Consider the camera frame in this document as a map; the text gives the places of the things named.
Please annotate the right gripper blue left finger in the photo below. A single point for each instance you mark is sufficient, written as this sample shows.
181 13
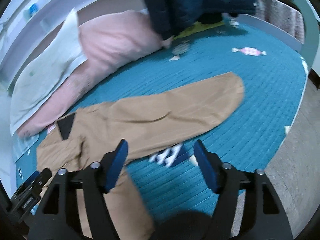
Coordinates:
112 164

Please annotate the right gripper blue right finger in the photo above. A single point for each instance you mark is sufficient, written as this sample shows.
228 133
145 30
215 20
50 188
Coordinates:
209 164

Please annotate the teal quilted bedspread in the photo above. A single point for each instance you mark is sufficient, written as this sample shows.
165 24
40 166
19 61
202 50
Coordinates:
274 79

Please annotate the striped teal blanket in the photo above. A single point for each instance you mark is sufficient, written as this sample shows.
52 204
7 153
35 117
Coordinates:
22 145

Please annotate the white pillow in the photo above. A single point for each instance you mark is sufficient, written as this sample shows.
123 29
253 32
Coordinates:
46 73

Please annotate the pink folded duvet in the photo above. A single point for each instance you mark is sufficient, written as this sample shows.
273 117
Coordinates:
109 42

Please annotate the navy and yellow puffer jacket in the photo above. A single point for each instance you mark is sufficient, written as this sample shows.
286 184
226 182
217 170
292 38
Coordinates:
170 17

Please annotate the pink patterned cloth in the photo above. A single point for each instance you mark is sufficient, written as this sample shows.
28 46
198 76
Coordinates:
282 16

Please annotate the lavender headboard shelf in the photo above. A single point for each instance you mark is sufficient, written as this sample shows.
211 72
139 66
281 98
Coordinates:
24 40

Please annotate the blue box on shelf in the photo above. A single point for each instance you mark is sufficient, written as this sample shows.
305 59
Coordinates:
33 9

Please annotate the mint green bed frame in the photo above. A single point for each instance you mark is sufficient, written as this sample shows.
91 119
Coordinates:
309 49

